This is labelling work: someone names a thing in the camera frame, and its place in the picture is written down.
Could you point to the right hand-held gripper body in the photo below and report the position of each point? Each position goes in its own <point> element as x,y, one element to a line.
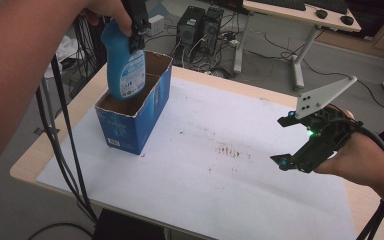
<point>323,140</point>

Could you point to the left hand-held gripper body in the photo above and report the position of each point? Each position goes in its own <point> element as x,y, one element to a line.
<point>138,13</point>

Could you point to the blue detergent bottle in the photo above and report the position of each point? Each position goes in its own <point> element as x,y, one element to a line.
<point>123,73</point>

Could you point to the blue cardboard box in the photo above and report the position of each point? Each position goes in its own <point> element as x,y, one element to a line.
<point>130,130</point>

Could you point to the person's left hand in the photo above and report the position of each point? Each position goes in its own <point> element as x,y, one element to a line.
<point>111,10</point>

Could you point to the person's right hand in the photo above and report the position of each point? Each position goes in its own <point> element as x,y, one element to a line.
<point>360,160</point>

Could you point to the small white box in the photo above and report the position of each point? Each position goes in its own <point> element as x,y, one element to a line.
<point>156,24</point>

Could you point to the black computer tower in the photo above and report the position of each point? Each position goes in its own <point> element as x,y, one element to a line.
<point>190,28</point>
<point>212,30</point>

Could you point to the white cloth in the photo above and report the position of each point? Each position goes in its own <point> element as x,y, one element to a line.
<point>65,50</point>

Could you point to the white paper sheet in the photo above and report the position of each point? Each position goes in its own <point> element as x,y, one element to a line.
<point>196,186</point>

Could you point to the white power strip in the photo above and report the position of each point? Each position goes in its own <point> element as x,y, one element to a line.
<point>234,43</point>

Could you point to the white desk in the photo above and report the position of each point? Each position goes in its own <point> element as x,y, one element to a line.
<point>300,16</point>

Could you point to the black computer mouse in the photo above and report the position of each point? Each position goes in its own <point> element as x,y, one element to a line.
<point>321,13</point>
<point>347,20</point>

